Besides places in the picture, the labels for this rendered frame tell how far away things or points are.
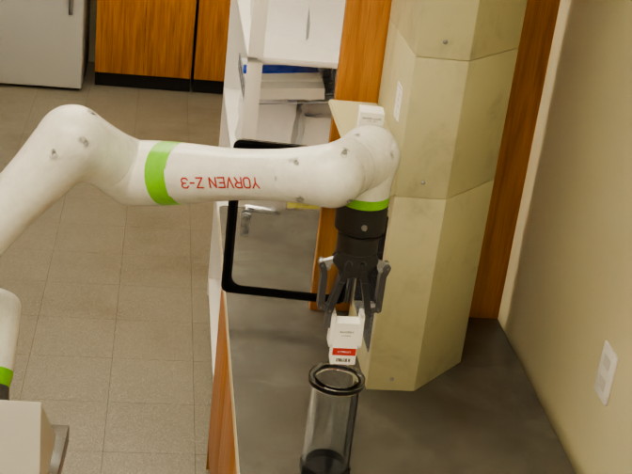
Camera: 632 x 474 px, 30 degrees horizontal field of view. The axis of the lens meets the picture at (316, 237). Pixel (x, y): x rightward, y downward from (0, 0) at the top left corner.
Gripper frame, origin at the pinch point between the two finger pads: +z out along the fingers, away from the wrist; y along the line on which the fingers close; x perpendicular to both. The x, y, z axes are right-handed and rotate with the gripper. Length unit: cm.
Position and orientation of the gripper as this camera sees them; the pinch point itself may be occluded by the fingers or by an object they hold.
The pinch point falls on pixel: (345, 328)
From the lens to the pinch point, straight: 221.5
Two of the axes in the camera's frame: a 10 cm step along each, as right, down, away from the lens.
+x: 1.0, 4.2, -9.0
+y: -9.9, -0.6, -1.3
